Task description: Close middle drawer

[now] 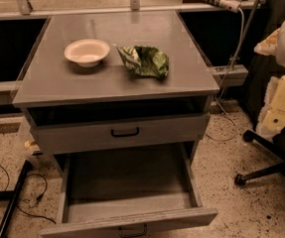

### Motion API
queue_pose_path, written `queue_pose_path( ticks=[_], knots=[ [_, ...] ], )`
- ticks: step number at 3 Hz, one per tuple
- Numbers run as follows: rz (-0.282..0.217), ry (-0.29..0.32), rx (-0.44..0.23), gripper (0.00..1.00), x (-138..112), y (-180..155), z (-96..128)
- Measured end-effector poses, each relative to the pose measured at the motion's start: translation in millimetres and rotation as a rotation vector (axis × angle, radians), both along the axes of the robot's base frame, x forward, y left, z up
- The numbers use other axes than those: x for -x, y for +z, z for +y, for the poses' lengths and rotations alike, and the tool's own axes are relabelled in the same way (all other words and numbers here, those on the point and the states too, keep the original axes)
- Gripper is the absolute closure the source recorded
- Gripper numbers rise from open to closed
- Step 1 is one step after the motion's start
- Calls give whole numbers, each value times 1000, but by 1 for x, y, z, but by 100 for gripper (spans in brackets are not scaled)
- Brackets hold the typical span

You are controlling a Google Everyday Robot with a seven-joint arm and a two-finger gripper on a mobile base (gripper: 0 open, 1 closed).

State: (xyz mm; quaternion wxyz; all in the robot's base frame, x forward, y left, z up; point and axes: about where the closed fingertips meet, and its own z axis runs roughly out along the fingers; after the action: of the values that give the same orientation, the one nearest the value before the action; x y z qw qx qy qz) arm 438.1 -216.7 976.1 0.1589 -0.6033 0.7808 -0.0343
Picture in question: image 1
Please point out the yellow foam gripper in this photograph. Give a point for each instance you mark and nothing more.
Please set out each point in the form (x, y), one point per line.
(272, 116)

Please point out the grey drawer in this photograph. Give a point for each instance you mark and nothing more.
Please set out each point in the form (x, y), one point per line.
(128, 193)
(83, 137)

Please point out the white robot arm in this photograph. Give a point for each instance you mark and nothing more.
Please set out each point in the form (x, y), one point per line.
(274, 45)

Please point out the grey top drawer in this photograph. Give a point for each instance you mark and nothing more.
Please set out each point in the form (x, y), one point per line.
(83, 137)

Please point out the grey drawer cabinet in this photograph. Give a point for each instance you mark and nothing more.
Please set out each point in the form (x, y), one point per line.
(55, 91)

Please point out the green crumpled chip bag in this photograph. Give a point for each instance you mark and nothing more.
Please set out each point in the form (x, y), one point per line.
(144, 61)

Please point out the white paper bowl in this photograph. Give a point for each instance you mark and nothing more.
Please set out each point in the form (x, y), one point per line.
(87, 53)

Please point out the black metal floor stand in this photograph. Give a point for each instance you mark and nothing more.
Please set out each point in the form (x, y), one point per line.
(12, 196)

